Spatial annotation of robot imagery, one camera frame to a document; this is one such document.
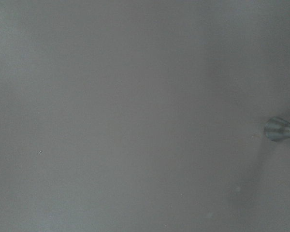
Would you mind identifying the steel double jigger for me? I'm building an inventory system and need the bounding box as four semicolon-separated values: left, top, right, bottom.
264;117;290;141

